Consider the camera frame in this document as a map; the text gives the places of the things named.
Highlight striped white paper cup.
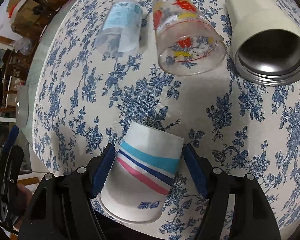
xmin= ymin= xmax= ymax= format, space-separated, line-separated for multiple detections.
xmin=99 ymin=122 xmax=184 ymax=224

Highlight blue floral tablecloth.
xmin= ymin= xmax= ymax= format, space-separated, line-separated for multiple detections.
xmin=32 ymin=0 xmax=300 ymax=239

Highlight cream steel-lined mug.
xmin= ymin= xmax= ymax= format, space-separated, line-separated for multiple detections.
xmin=225 ymin=0 xmax=300 ymax=86

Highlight person's left hand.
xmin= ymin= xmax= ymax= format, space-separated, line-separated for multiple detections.
xmin=15 ymin=184 xmax=32 ymax=215

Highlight cardboard boxes stack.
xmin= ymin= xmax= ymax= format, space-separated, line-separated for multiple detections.
xmin=6 ymin=0 xmax=56 ymax=40

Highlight clear plastic cup blue label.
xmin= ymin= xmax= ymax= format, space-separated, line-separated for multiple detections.
xmin=95 ymin=0 xmax=142 ymax=58

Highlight wooden side chair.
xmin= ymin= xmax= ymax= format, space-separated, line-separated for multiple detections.
xmin=0 ymin=49 xmax=32 ymax=114

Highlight glass cup red flowers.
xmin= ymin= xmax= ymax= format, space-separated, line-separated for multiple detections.
xmin=152 ymin=0 xmax=226 ymax=76

